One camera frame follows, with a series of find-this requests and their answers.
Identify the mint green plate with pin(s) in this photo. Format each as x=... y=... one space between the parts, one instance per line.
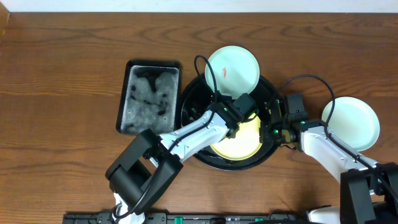
x=353 y=121
x=236 y=71

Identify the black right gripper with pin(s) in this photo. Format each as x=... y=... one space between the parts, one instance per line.
x=272 y=140

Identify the black rectangular soapy water tray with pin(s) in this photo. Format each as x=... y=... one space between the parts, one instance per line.
x=149 y=96

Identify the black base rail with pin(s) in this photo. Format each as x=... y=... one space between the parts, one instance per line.
x=186 y=218

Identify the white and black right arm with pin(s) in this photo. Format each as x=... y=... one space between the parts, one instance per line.
x=368 y=189

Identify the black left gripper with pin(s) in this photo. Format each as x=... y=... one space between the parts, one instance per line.
x=234 y=130

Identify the round black tray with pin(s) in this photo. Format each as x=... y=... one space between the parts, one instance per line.
x=194 y=101

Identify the yellow plate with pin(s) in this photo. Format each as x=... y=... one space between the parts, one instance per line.
x=245 y=144

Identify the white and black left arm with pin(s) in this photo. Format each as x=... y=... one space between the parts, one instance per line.
x=151 y=162

